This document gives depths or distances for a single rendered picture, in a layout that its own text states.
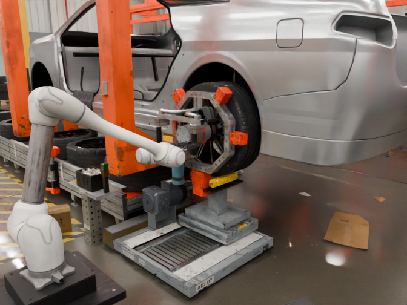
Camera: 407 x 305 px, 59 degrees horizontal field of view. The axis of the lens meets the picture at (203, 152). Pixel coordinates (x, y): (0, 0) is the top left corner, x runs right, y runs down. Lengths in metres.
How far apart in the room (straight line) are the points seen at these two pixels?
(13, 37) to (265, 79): 2.84
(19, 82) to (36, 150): 2.51
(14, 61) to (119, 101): 1.95
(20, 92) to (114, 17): 2.02
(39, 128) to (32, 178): 0.23
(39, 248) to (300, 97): 1.52
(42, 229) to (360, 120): 1.63
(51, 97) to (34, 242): 0.62
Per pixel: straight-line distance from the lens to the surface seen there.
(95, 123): 1.74
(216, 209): 2.69
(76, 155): 3.63
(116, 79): 2.51
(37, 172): 1.84
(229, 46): 2.41
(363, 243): 2.99
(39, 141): 1.81
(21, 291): 1.79
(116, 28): 2.53
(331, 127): 2.06
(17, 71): 4.28
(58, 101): 1.65
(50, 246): 1.72
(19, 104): 4.29
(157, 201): 2.62
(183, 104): 2.51
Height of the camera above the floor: 1.32
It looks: 14 degrees down
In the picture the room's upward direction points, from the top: straight up
